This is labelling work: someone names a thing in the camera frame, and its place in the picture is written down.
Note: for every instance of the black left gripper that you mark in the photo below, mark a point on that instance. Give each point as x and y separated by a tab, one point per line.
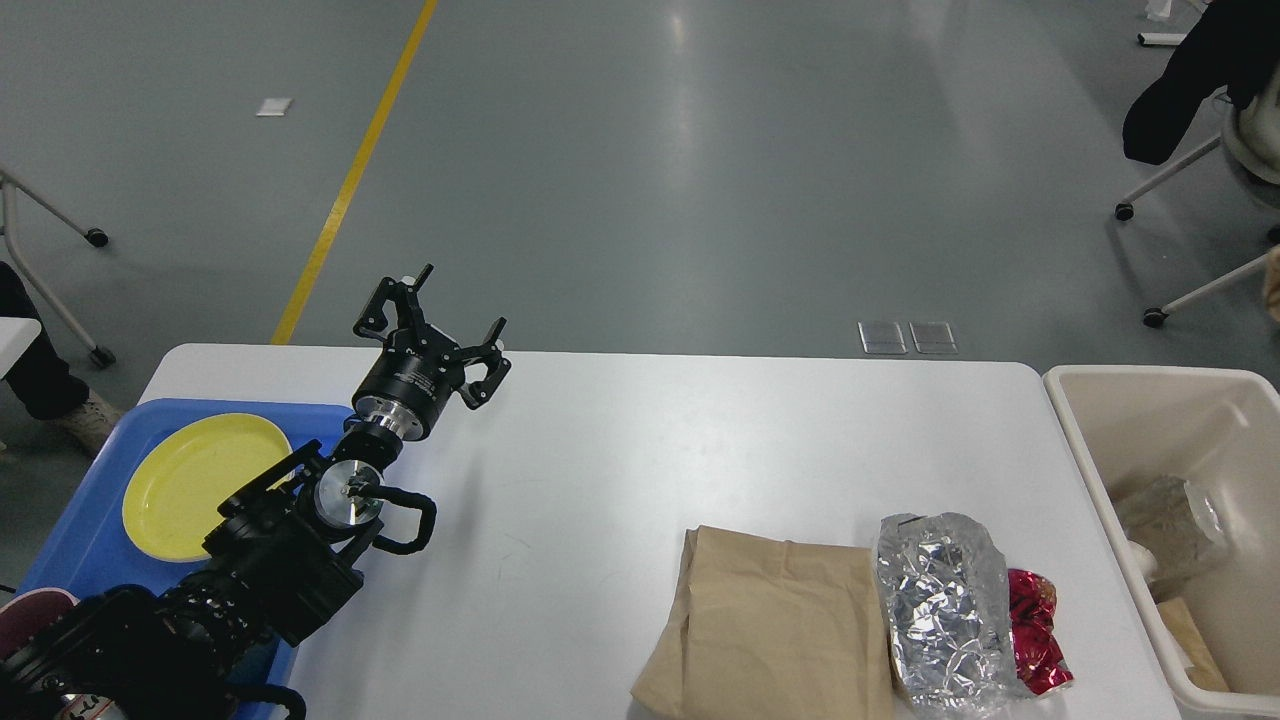
413	379

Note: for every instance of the yellow plate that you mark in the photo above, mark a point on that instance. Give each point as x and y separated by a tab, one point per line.
171	501

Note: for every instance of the dark teal mug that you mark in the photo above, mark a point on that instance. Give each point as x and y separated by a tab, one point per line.
255	666

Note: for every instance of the silver foil bag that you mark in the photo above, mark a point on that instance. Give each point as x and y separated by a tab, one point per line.
945	599

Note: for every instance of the red snack wrapper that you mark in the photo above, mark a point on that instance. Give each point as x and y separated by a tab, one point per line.
1040	662

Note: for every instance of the white paper cup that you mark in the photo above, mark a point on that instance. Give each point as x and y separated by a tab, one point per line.
1145	560

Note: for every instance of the brown paper ball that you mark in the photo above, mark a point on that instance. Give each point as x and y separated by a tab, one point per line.
1271	284

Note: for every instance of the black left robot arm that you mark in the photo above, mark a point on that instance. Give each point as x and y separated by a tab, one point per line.
282	560

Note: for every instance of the white rolling rack leg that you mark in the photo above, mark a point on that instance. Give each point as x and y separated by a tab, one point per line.
35	261

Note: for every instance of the person's foot in shoe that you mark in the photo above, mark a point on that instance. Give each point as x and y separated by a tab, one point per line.
50	393

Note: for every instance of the brown paper bag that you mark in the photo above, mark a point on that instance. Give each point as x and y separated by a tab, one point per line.
768	629

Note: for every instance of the left floor outlet cover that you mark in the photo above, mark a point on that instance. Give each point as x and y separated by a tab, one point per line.
882	338

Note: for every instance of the floor outlet cover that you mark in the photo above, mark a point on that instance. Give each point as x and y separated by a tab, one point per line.
882	338
933	338

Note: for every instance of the right floor outlet cover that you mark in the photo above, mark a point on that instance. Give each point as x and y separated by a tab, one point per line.
933	338

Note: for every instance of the pink mug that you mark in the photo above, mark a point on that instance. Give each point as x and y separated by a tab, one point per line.
27	614

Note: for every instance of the clear plastic bag in bin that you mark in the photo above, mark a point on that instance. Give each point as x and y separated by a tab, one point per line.
1175	520

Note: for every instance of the white plastic bin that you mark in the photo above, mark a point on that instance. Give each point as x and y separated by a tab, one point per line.
1128	425

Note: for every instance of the brown cardboard piece in bin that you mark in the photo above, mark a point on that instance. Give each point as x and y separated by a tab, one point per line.
1194	654

